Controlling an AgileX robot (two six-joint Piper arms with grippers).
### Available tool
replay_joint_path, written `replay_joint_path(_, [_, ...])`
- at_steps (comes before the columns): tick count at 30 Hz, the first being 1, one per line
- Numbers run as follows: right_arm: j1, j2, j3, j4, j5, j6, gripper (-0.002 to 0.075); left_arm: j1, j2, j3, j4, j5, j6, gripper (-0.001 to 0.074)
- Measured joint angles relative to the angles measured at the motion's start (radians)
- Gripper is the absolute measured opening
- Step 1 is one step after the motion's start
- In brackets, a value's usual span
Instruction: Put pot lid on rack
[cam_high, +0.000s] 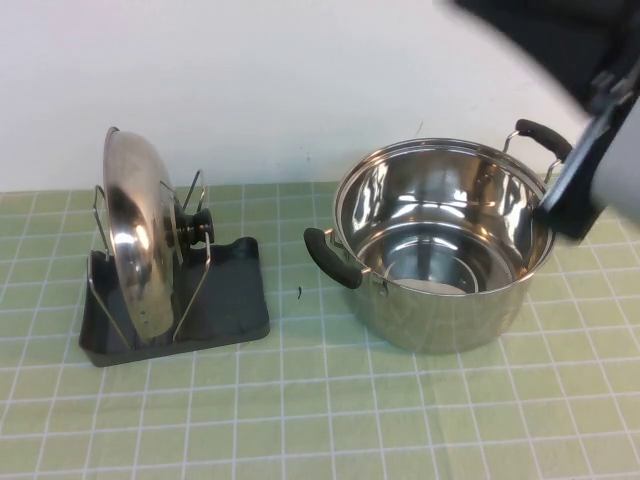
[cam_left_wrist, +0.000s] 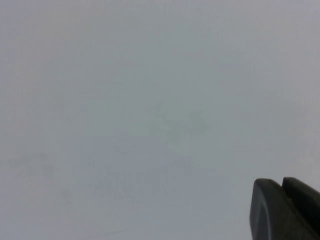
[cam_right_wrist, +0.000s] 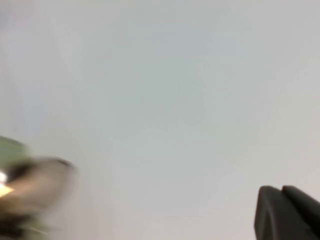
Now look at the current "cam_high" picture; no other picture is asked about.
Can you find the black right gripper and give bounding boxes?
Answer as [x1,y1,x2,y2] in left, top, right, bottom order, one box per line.
[532,52,640,242]

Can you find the stainless steel pot black handles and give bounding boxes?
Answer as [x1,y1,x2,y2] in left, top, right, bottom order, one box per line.
[303,118,574,356]

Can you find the dark grey wire lid rack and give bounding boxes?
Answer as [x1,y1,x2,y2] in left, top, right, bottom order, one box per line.
[78,168,272,370]

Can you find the green checked tablecloth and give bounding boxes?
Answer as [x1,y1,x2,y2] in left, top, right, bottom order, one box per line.
[0,172,640,480]

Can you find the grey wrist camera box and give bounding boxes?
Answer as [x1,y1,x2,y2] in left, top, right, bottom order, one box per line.
[592,107,640,227]

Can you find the steel pot lid black knob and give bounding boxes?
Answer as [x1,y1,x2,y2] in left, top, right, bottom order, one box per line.
[101,126,216,347]

